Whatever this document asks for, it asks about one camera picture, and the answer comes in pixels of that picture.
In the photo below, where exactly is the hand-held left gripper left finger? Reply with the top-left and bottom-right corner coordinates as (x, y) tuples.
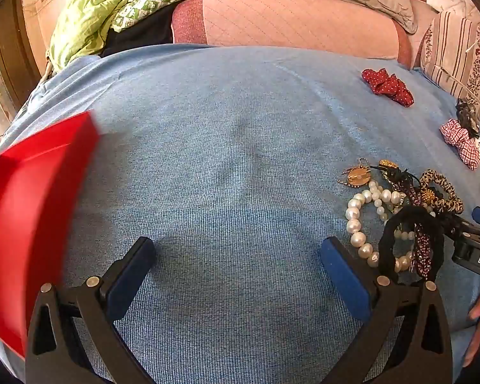
(26, 237), (156, 384)

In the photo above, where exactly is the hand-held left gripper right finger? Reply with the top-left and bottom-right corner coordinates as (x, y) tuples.
(321, 237), (453, 384)

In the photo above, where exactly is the leopard print scrunchie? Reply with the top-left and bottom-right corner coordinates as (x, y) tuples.
(418, 169), (464, 216)

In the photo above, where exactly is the large pearl bracelet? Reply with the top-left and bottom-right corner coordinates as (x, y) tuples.
(346, 190), (414, 273)

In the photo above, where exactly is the rhinestone hair clip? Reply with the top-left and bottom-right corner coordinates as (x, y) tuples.
(414, 224), (433, 278)

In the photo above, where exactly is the black scrunchie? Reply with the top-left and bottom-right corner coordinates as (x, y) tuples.
(378, 206), (449, 284)

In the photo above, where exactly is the red tray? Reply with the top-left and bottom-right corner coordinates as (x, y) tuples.
(0, 111), (100, 358)

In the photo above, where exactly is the red checked scrunchie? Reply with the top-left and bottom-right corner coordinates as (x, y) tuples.
(440, 118), (480, 170)

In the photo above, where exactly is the gold brooch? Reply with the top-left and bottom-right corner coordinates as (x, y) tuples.
(341, 160), (372, 189)

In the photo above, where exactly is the black hair claw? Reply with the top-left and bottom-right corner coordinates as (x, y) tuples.
(455, 99), (480, 136)

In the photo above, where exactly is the blue blanket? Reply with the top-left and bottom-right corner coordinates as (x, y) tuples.
(0, 46), (480, 384)

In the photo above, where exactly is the red polka-dot scrunchie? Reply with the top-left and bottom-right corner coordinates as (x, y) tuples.
(362, 68), (414, 108)

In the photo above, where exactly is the striped floral pillow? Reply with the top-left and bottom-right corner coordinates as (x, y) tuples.
(420, 11), (480, 113)

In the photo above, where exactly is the dark cloth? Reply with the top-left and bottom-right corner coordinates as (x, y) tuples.
(102, 4), (174, 59)

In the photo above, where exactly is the wooden door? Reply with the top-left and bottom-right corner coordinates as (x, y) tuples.
(0, 0), (44, 161)

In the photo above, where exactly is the pink sofa cushion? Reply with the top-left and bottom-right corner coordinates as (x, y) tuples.
(172, 0), (414, 67)

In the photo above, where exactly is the green patterned quilt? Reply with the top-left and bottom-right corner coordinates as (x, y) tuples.
(50, 0), (273, 68)

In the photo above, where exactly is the small pearl bracelet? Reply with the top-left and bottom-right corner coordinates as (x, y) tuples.
(368, 180), (404, 225)

